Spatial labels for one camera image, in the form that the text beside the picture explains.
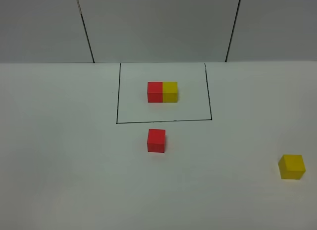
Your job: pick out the red template block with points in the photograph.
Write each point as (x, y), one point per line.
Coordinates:
(155, 92)

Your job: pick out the yellow template block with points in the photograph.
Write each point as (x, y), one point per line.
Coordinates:
(170, 92)

